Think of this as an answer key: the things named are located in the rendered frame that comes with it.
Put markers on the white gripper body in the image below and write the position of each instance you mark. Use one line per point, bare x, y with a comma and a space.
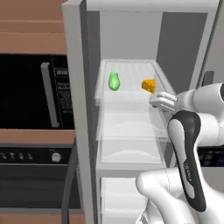
163, 100

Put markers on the grey fridge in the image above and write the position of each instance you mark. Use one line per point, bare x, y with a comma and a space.
140, 87

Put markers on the green bell pepper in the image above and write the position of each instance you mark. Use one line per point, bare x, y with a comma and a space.
114, 81

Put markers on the clear fridge shelf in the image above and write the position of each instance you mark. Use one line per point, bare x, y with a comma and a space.
128, 81

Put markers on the brown wooden cupboards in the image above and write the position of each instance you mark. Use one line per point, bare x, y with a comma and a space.
30, 26

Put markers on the black microwave oven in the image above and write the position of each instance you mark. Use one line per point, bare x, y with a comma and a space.
35, 92

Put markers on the clear fridge drawer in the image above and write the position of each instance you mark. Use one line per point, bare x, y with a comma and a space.
128, 150
131, 122

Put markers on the white oven knob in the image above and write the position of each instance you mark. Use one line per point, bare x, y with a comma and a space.
56, 157

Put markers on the white fridge bin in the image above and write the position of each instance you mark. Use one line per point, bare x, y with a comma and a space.
122, 201

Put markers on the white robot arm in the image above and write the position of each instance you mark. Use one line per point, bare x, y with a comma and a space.
186, 163

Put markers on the yellow cheese wedge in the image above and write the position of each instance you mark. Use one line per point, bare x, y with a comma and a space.
148, 85

